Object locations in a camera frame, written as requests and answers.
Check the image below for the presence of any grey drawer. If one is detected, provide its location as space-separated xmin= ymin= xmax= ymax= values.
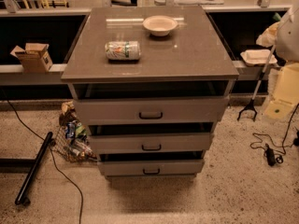
xmin=98 ymin=160 xmax=204 ymax=176
xmin=74 ymin=98 xmax=228 ymax=125
xmin=89 ymin=133 xmax=213 ymax=154

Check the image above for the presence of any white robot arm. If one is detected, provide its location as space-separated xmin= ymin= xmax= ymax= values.
xmin=276 ymin=2 xmax=299 ymax=62

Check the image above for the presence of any grey drawer cabinet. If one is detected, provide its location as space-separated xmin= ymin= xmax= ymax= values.
xmin=61 ymin=6 xmax=240 ymax=181

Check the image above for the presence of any grey top drawer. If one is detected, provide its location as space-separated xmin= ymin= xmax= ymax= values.
xmin=74 ymin=98 xmax=228 ymax=125

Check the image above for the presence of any grey bottom drawer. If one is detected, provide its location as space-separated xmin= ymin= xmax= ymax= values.
xmin=98 ymin=160 xmax=204 ymax=176

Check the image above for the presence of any green white soda can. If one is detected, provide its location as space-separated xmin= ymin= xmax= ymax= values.
xmin=105 ymin=41 xmax=141 ymax=61

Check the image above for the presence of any white paper bowl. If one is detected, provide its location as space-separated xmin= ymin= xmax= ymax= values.
xmin=143 ymin=16 xmax=178 ymax=37

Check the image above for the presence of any white foam takeout container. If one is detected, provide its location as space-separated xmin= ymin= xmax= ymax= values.
xmin=240 ymin=49 xmax=270 ymax=66

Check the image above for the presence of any small cardboard box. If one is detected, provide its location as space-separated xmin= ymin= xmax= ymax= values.
xmin=10 ymin=43 xmax=52 ymax=73

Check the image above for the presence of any yellow plastic bin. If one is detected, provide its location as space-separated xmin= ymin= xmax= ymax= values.
xmin=263 ymin=63 xmax=299 ymax=119

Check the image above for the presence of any black metal table leg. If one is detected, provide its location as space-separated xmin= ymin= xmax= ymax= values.
xmin=14 ymin=132 xmax=53 ymax=206

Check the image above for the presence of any wire basket of trash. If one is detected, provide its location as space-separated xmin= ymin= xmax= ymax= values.
xmin=53 ymin=101 xmax=96 ymax=162

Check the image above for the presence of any black floor cable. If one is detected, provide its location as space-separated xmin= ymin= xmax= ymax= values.
xmin=0 ymin=87 xmax=85 ymax=224

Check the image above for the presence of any black power adapter cable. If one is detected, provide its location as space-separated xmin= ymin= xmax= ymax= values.
xmin=249 ymin=103 xmax=299 ymax=167

